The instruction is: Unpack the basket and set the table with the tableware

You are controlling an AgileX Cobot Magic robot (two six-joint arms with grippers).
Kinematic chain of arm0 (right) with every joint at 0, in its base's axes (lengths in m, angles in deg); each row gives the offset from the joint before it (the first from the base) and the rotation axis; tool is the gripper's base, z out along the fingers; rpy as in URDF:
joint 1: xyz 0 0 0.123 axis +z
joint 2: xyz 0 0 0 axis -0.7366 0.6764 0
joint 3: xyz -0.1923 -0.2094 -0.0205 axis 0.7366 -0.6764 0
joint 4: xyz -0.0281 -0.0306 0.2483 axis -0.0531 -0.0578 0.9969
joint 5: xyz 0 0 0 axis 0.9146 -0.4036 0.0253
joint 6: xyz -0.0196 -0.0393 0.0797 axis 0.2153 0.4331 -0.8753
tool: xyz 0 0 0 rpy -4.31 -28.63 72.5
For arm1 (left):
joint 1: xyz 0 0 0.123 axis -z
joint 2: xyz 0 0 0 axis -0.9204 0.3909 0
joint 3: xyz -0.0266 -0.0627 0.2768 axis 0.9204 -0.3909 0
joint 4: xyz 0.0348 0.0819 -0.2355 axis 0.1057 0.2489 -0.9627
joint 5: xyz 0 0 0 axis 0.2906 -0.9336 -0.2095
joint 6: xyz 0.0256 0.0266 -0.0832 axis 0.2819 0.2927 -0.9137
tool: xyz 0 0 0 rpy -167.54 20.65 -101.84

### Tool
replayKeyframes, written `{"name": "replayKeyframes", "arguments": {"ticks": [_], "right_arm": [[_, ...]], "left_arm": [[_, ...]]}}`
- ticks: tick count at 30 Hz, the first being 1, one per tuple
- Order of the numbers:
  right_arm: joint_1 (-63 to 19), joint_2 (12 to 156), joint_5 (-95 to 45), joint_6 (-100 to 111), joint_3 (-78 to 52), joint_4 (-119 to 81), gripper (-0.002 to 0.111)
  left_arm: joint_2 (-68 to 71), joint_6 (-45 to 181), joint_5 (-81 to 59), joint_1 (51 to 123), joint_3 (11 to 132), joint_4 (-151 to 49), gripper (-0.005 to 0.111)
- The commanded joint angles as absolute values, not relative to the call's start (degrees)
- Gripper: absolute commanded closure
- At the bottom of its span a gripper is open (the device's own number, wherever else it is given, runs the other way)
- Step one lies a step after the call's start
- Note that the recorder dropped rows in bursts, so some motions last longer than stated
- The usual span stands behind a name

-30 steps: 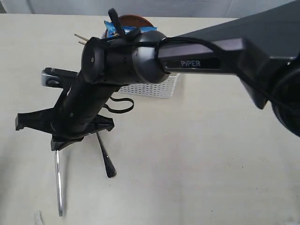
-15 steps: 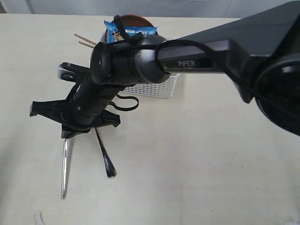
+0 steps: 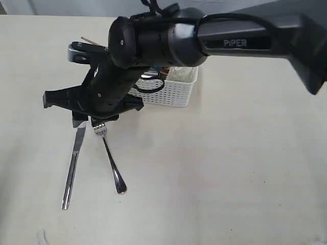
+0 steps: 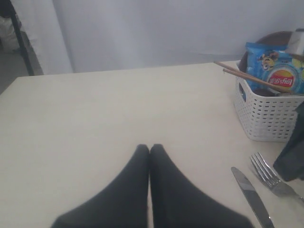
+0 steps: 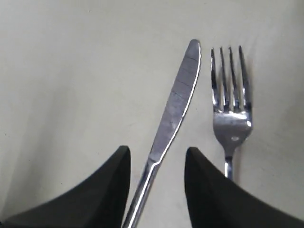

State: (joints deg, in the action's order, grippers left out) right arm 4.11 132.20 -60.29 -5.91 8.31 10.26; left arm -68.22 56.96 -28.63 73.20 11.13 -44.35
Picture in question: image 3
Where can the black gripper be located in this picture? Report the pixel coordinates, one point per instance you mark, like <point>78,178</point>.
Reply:
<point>103,94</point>

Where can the silver table knife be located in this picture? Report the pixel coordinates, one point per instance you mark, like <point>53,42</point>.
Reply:
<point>79,137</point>

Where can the silver metal fork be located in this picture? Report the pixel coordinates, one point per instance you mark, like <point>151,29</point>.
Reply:
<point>119,182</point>

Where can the wooden chopstick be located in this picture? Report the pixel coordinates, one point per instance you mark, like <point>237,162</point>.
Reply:
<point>88,40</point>

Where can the white speckled ceramic bowl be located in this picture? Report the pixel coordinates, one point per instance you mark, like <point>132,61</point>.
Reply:
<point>181,74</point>

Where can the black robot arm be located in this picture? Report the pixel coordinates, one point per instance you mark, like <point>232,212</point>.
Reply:
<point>184,38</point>

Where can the silver foil packet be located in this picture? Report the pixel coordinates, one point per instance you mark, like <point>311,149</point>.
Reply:
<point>150,76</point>

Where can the white perforated plastic basket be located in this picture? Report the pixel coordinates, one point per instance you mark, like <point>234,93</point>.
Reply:
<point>164,92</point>

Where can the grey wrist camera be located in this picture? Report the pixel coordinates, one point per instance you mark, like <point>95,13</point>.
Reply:
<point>85,53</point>

